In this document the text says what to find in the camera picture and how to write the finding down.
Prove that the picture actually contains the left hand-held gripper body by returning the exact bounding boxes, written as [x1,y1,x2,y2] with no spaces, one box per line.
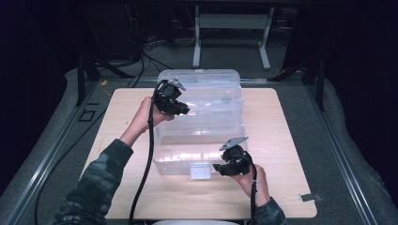
[153,78,188,114]

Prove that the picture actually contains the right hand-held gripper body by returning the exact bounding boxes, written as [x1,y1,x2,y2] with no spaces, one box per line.
[219,135,253,176]

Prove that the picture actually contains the clear plastic tiered storage box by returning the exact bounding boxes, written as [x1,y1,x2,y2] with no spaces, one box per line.
[152,68,251,181]

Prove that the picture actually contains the person's left hand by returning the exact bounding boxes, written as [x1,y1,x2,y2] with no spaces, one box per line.
[130,96,176,136]

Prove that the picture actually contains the person's right hand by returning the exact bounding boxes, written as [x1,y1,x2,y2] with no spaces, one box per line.
[232,164,270,208]

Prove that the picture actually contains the small grey flat piece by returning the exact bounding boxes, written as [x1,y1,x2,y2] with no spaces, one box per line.
[298,192,323,203]

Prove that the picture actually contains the black tripod legs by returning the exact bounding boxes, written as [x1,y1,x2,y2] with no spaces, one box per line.
[268,56,317,83]

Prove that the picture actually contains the right hand-held gripper black cable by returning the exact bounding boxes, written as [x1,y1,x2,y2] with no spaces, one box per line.
[247,155,260,225]

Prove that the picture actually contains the hand-held gripper black cable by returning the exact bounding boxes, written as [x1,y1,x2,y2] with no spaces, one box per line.
[247,155,260,225]
[127,87,158,225]

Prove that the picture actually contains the bundle of dark cables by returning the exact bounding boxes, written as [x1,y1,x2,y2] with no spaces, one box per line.
[93,4,196,88]

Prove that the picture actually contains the left hand-held gripper black cable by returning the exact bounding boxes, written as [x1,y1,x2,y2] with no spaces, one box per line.
[127,87,158,225]

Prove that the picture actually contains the aluminium cross rail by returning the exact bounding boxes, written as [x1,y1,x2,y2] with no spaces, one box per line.
[239,77,270,86]

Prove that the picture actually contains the grey metal stand frame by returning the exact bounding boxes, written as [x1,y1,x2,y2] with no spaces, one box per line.
[191,5,276,70]

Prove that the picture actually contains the black floor cable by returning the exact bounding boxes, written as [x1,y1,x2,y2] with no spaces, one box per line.
[33,107,109,225]

